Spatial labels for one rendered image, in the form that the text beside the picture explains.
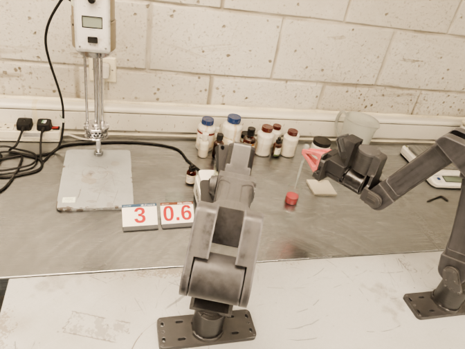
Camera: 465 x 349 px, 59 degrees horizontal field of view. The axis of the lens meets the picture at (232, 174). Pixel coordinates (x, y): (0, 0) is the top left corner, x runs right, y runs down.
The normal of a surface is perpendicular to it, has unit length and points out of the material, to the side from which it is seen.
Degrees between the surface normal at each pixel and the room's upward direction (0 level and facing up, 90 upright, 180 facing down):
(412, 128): 90
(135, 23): 90
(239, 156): 49
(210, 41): 90
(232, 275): 31
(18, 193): 0
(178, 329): 0
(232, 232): 70
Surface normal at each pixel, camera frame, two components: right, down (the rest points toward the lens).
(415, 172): -0.73, 0.25
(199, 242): 0.04, -0.22
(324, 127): 0.23, 0.57
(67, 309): 0.16, -0.82
